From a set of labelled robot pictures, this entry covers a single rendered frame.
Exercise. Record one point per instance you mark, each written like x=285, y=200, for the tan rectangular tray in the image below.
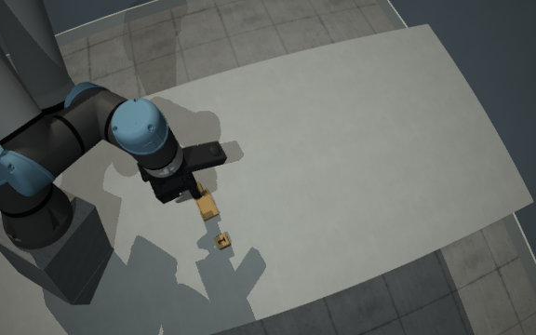
x=206, y=206

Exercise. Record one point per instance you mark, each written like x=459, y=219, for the tan wooden cube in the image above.
x=199, y=186
x=222, y=241

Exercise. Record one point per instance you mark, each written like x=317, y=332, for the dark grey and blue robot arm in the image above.
x=34, y=151

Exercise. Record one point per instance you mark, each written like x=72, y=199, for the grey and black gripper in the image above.
x=166, y=191

